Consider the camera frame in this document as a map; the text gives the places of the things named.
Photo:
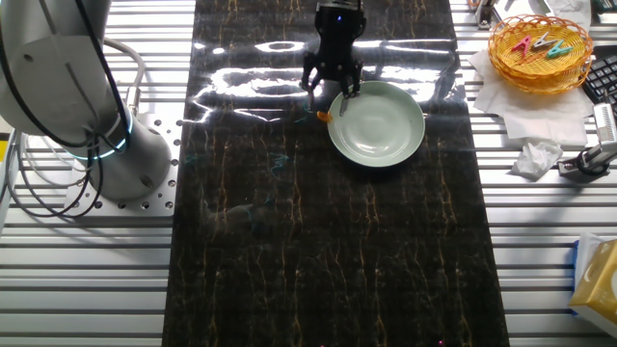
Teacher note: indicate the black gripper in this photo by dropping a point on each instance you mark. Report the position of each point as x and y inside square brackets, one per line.
[337, 43]

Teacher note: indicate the yellow tissue box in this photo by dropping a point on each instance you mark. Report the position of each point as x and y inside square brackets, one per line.
[600, 284]

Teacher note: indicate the silver perforated base plate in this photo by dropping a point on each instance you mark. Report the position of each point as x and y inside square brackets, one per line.
[164, 202]

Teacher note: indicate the crumpled white tissue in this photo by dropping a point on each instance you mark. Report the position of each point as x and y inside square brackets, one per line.
[535, 159]

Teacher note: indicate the metal stand foot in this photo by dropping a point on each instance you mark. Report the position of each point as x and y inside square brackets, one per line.
[483, 14]

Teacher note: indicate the dark marble pattern mat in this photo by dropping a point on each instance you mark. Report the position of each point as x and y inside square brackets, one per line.
[289, 241]

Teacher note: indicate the pink plastic clothespin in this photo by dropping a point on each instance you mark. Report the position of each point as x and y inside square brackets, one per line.
[522, 45]

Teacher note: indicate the black keyboard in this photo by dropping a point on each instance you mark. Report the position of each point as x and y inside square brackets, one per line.
[602, 77]

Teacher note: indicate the white plastic bag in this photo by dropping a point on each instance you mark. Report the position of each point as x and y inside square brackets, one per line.
[573, 9]

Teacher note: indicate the silver ribbed camera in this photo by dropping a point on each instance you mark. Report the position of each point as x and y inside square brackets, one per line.
[605, 125]

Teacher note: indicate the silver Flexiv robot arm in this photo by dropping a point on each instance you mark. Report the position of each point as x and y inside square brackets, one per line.
[58, 87]

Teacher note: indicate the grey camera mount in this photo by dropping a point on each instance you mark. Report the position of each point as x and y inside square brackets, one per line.
[588, 161]

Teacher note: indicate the grey plastic clothespin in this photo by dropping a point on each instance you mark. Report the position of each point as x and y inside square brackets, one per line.
[542, 41]

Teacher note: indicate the orange plastic clothespin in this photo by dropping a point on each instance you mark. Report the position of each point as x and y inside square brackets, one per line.
[324, 116]
[528, 59]

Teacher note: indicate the yellow wicker basket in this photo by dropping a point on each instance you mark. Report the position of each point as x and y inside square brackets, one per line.
[554, 77]

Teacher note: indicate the teal plastic clothespin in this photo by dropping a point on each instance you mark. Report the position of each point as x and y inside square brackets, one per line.
[559, 49]

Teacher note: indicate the white paper towel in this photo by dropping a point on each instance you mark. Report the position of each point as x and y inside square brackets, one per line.
[530, 115]

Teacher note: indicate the pale green round plate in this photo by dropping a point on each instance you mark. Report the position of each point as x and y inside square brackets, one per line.
[381, 135]

